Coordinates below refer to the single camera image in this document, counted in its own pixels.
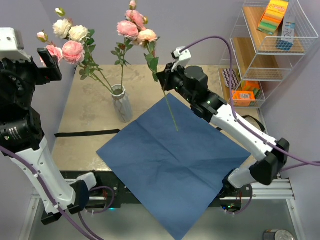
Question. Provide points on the purple wavy striped cloth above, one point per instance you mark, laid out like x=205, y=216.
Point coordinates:
x=231, y=78

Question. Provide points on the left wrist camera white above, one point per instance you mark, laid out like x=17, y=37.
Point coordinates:
x=11, y=45

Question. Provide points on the blue wrapping paper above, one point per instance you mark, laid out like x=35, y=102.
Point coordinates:
x=173, y=162

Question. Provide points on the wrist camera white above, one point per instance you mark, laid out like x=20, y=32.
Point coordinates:
x=182, y=56
x=11, y=45

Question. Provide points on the metal tin can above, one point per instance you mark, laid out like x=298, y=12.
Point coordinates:
x=277, y=234

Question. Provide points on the white blue cube box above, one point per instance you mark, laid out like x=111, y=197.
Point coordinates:
x=286, y=33

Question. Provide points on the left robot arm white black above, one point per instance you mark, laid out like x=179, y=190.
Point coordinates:
x=22, y=137

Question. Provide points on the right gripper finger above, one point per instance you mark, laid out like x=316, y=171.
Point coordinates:
x=169, y=68
x=163, y=78

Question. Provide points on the peach rose stem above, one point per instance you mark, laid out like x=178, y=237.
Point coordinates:
x=148, y=40

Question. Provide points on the white wire shelf rack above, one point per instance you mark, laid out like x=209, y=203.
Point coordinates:
x=254, y=53

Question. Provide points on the yellow green sponge pack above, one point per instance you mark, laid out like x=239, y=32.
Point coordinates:
x=250, y=86

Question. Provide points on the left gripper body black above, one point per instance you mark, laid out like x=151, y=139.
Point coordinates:
x=26, y=75

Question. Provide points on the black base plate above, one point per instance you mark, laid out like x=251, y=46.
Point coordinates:
x=227, y=200

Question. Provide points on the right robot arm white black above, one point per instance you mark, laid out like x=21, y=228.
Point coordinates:
x=266, y=150

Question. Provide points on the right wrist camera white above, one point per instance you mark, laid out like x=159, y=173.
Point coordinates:
x=182, y=56

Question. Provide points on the white ceramic vase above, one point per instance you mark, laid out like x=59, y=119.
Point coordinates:
x=121, y=103

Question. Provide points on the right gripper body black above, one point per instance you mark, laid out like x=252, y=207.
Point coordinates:
x=179, y=76

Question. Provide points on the orange box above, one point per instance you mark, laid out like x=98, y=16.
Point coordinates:
x=243, y=98

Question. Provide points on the black ribbon gold lettering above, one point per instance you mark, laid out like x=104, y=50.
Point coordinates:
x=115, y=131

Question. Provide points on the white pink rose stem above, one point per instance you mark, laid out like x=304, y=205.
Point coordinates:
x=77, y=49

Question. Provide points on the colourful sponge pack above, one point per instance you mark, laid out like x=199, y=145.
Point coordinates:
x=273, y=16

